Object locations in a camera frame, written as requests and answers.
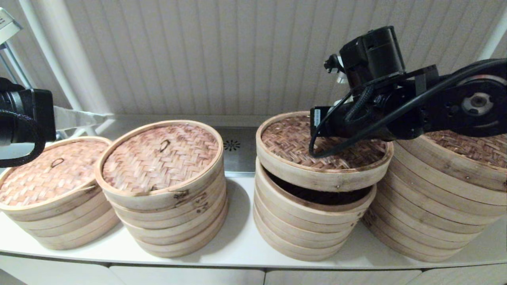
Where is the light woven bamboo steamer lid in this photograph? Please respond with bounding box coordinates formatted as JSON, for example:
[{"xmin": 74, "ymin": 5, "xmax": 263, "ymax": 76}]
[{"xmin": 95, "ymin": 120, "xmax": 225, "ymax": 211}]

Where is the dark woven bamboo steamer lid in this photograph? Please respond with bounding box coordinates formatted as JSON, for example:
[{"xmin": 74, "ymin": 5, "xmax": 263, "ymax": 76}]
[{"xmin": 255, "ymin": 111, "xmax": 395, "ymax": 193}]

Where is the bamboo steamer basket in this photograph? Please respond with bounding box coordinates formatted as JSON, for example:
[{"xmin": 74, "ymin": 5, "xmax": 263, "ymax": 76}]
[
  {"xmin": 1, "ymin": 192, "xmax": 119, "ymax": 239},
  {"xmin": 117, "ymin": 190, "xmax": 229, "ymax": 244},
  {"xmin": 253, "ymin": 214, "xmax": 353, "ymax": 262},
  {"xmin": 20, "ymin": 212, "xmax": 122, "ymax": 251},
  {"xmin": 253, "ymin": 158, "xmax": 377, "ymax": 234},
  {"xmin": 370, "ymin": 170, "xmax": 503, "ymax": 234},
  {"xmin": 374, "ymin": 146, "xmax": 507, "ymax": 217},
  {"xmin": 253, "ymin": 198, "xmax": 363, "ymax": 248},
  {"xmin": 107, "ymin": 176, "xmax": 227, "ymax": 227},
  {"xmin": 133, "ymin": 206, "xmax": 229, "ymax": 258},
  {"xmin": 364, "ymin": 186, "xmax": 486, "ymax": 250},
  {"xmin": 362, "ymin": 210, "xmax": 468, "ymax": 262}
]

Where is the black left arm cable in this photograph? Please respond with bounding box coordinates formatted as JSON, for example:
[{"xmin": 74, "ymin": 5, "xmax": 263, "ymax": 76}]
[{"xmin": 0, "ymin": 111, "xmax": 47, "ymax": 167}]

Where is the white round pole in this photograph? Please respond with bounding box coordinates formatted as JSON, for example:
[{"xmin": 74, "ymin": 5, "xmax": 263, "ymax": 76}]
[
  {"xmin": 18, "ymin": 0, "xmax": 99, "ymax": 138},
  {"xmin": 477, "ymin": 22, "xmax": 507, "ymax": 61}
]

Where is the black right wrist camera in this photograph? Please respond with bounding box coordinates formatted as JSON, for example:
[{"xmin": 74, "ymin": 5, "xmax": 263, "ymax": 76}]
[{"xmin": 324, "ymin": 26, "xmax": 406, "ymax": 89}]

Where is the far left steamer stack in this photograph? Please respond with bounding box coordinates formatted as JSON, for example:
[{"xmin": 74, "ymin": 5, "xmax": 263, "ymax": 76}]
[{"xmin": 0, "ymin": 137, "xmax": 115, "ymax": 223}]

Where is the white stand base bar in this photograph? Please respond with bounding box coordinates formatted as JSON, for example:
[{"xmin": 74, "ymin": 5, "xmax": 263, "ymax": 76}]
[{"xmin": 79, "ymin": 114, "xmax": 116, "ymax": 138}]

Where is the grey metal rack frame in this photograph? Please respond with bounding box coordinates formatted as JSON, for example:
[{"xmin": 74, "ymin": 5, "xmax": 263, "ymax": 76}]
[{"xmin": 0, "ymin": 42, "xmax": 60, "ymax": 141}]

